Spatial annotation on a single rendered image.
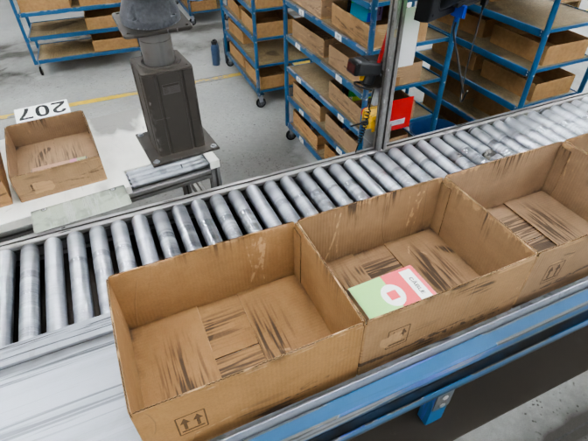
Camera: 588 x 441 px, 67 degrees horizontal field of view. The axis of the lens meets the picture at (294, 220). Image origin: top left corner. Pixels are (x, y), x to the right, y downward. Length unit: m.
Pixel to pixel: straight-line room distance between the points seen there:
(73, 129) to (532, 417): 2.11
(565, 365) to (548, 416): 0.69
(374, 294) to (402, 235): 0.28
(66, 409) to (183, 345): 0.23
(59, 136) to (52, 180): 0.38
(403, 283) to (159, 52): 1.12
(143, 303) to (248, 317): 0.22
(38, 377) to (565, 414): 1.79
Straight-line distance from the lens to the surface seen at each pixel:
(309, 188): 1.55
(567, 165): 1.41
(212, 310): 1.02
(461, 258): 1.16
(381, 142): 1.76
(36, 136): 2.05
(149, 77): 1.63
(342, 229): 1.04
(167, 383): 0.93
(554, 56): 2.83
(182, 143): 1.76
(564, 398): 2.15
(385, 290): 0.96
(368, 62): 1.62
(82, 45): 5.05
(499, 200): 1.36
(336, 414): 0.85
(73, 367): 1.03
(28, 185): 1.71
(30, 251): 1.53
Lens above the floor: 1.67
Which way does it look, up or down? 41 degrees down
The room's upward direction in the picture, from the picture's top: 1 degrees counter-clockwise
